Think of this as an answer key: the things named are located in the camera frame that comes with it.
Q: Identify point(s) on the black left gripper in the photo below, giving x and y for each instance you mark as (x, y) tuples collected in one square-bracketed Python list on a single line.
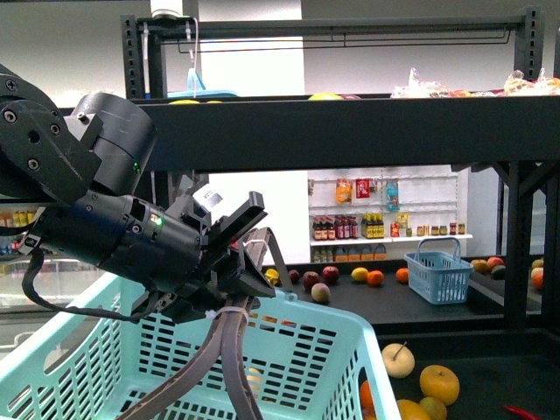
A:
[(193, 271)]

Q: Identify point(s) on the teal plastic shopping basket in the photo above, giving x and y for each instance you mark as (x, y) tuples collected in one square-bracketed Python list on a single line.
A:
[(297, 360)]

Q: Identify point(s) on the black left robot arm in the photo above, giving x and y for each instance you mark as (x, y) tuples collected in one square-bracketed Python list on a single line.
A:
[(82, 171)]

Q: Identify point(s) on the dark red apple far shelf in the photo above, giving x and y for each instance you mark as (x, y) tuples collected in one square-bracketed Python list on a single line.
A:
[(309, 279)]

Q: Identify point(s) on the peach far shelf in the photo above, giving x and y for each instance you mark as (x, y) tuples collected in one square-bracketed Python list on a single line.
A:
[(320, 293)]

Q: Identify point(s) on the yellow lemon far shelf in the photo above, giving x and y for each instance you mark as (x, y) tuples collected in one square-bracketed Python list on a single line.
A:
[(360, 275)]

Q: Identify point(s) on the blue basket on top shelf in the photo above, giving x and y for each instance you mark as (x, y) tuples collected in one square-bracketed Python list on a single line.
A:
[(195, 88)]

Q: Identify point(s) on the blue basket on shelf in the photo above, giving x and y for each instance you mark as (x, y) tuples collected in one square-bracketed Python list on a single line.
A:
[(195, 88), (438, 277)]

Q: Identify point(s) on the white sauce shelf unit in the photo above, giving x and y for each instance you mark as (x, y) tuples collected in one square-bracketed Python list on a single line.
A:
[(383, 212)]

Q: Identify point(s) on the orange mandarin far shelf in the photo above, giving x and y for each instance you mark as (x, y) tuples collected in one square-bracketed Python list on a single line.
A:
[(375, 278)]

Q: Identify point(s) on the blue basket on far shelf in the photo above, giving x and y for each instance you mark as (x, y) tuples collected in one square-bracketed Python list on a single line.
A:
[(438, 277)]

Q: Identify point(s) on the black metal shelf rack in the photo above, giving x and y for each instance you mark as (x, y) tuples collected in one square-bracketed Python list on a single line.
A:
[(517, 136)]

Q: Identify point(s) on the white zip tie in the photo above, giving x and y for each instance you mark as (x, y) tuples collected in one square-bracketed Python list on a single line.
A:
[(224, 312)]

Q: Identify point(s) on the yellow bell pepper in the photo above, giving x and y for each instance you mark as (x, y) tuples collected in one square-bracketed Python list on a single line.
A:
[(273, 276)]

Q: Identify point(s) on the orange by blue basket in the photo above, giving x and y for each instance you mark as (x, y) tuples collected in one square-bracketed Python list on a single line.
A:
[(402, 276)]

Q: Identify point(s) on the pale white pear apple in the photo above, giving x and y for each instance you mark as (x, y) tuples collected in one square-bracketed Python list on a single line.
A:
[(398, 360)]

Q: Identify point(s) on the white cylindrical device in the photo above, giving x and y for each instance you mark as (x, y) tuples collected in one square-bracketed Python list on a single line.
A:
[(166, 8)]

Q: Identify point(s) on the golden asian pear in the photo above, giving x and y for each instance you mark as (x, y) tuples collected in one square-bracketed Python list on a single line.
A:
[(440, 382)]

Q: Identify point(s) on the clear bagged produce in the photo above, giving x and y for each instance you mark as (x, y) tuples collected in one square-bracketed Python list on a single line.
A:
[(517, 85), (419, 88)]

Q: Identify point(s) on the red chili pepper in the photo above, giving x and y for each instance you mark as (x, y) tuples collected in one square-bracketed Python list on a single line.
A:
[(521, 413)]

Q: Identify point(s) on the clear bagged produce far right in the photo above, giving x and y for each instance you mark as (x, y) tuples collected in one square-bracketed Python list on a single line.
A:
[(517, 85)]

